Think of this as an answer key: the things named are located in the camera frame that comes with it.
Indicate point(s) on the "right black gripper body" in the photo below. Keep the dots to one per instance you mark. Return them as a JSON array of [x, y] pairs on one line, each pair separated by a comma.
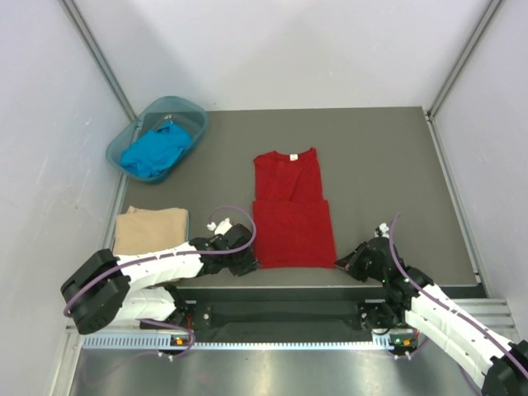
[[363, 268]]

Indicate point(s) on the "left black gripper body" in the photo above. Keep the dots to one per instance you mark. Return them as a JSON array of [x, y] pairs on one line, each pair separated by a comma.
[[239, 263]]

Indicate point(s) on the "red t-shirt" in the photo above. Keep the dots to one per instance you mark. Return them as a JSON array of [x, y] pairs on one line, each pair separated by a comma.
[[294, 226]]

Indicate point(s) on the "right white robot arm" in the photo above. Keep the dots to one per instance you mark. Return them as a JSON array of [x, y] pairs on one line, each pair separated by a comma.
[[496, 364]]

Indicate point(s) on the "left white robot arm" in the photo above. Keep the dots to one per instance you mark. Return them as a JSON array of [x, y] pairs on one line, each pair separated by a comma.
[[108, 289]]

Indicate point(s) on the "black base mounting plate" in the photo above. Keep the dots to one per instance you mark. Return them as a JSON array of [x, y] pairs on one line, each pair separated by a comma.
[[290, 314]]

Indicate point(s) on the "folded tan t-shirt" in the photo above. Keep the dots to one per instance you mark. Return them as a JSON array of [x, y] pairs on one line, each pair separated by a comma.
[[140, 231]]

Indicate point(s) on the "teal plastic basket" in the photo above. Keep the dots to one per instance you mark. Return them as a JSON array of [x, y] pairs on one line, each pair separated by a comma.
[[189, 116]]

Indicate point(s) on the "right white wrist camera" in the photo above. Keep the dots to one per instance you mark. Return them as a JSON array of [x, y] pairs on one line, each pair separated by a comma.
[[382, 231]]

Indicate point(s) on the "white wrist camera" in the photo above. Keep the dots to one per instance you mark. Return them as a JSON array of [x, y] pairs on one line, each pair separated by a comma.
[[382, 231], [220, 228]]

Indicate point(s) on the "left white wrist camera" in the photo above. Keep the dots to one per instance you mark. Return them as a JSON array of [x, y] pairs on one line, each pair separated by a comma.
[[220, 228]]

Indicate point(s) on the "slotted cable duct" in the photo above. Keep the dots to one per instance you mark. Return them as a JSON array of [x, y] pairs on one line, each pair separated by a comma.
[[165, 341]]

